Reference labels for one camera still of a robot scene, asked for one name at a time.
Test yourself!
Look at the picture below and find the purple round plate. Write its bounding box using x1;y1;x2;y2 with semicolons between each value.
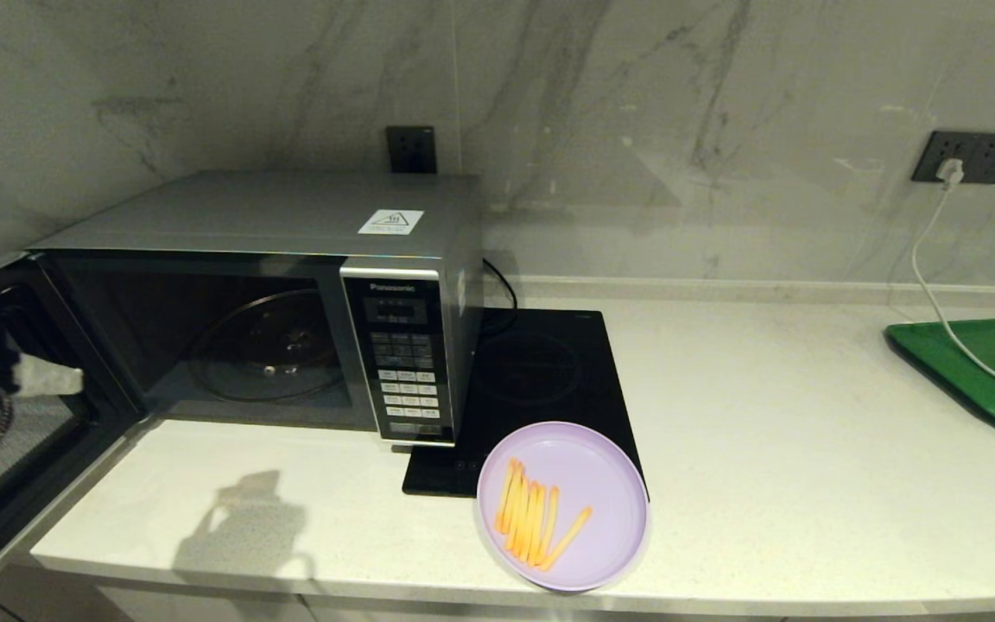
476;421;650;593

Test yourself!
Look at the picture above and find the dark glass microwave door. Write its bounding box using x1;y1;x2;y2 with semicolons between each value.
0;251;157;616

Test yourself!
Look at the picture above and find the glass microwave turntable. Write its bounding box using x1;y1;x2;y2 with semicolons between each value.
189;289;353;404

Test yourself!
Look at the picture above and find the silver Panasonic microwave oven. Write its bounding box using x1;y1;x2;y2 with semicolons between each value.
27;170;485;448

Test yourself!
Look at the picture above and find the black induction cooktop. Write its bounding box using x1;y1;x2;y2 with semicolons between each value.
402;308;650;502

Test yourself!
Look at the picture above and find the white warning sticker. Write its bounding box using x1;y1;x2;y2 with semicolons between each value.
357;209;424;236

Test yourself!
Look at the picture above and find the yellow french fry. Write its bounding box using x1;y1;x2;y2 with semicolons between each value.
522;484;548;564
515;480;540;558
506;473;533;551
502;464;526;536
539;506;593;573
536;486;561;564
495;458;518;532

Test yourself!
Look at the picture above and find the small black wall socket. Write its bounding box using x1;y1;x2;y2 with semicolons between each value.
386;126;438;174

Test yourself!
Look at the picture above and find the white power cable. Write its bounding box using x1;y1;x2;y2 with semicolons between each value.
909;180;995;395

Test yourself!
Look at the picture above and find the wide black wall socket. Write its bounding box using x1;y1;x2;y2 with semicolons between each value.
911;130;995;184

